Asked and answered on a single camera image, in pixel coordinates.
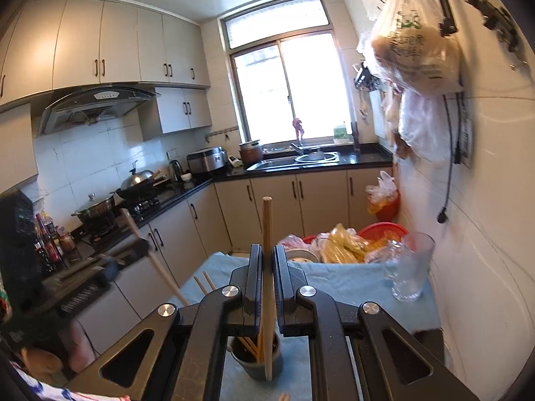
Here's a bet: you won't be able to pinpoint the steel pot with handles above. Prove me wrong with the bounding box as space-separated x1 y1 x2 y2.
71 192 117 223

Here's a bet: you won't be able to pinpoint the brown cooking pot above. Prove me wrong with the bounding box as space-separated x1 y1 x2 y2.
239 139 264 165

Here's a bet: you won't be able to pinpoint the white ceramic bowl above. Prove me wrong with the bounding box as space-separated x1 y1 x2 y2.
286 248 320 265

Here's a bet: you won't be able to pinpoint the black wok with steel lid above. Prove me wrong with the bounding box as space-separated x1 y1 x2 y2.
116 162 168 201

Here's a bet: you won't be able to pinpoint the black power cable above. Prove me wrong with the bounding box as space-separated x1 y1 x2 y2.
437 92 466 224

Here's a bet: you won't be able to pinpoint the red trash bin with bag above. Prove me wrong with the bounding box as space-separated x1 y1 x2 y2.
366 170 400 223

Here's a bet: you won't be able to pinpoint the bunch of wooden chopsticks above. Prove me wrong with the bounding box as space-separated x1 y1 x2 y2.
237 334 264 364

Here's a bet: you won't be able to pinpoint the black gas stove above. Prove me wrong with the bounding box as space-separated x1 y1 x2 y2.
79 194 164 245

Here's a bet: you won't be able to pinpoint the beige kitchen cabinets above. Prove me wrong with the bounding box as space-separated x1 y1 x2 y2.
75 167 396 368
0 0 213 195

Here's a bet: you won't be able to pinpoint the beige upper kitchen cabinets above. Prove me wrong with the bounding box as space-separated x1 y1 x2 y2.
0 0 213 195

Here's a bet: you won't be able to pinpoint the hanging dark kitchen tool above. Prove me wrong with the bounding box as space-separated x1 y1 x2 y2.
354 62 383 92

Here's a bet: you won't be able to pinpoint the steel range hood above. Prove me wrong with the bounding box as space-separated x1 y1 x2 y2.
37 86 162 138

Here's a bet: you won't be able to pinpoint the dark sauce bottle red label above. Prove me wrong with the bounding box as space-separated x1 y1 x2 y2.
35 213 57 274

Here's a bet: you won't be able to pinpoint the hanging clear plastic bag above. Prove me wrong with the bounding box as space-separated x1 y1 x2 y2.
357 0 465 98

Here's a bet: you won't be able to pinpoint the hanging beige plastic bag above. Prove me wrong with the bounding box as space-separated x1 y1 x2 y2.
382 84 408 159

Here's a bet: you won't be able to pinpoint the black utensil holder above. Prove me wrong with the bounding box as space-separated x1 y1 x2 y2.
228 330 284 381

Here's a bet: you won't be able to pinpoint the red plastic basin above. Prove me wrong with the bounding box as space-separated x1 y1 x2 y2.
302 222 409 265

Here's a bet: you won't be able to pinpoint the yellow plastic bags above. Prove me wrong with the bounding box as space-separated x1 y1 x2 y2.
320 223 377 264

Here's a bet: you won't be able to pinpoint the steel rice cooker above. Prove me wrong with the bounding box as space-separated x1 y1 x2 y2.
186 146 228 175

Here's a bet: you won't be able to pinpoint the person's striped clothing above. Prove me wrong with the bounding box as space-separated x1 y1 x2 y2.
0 363 130 401

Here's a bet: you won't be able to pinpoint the beige lower kitchen cabinets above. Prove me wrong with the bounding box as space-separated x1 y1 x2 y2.
75 167 396 368

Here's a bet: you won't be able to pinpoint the woven tablecloth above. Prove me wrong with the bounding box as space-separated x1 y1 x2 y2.
167 252 441 401

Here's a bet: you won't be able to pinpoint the steel kitchen sink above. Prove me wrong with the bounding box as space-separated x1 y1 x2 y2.
246 152 340 171

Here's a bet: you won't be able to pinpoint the person's left forearm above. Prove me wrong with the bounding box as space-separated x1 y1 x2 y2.
67 318 98 373

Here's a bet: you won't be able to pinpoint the clear glass pitcher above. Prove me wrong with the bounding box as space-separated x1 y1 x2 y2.
384 232 436 302

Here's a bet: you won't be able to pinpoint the hanging white plastic bag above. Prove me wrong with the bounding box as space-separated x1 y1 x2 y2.
397 88 456 163

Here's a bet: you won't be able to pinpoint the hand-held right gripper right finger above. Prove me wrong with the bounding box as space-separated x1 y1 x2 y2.
273 244 481 401

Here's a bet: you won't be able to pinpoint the black wall hook rail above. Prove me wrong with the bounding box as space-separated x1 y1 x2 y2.
426 0 529 70

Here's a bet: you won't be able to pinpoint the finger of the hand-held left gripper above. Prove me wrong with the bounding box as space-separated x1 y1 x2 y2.
54 237 150 283
98 258 123 285

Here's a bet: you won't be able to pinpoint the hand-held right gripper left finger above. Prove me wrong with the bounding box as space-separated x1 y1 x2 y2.
63 243 265 401

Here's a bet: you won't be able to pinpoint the grey wall power strip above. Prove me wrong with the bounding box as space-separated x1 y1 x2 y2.
455 104 475 170

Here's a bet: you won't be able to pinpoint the kitchen window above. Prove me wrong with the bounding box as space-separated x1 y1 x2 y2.
219 0 356 147

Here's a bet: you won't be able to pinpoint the black kitchen countertop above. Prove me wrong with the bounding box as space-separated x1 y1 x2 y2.
42 150 394 314

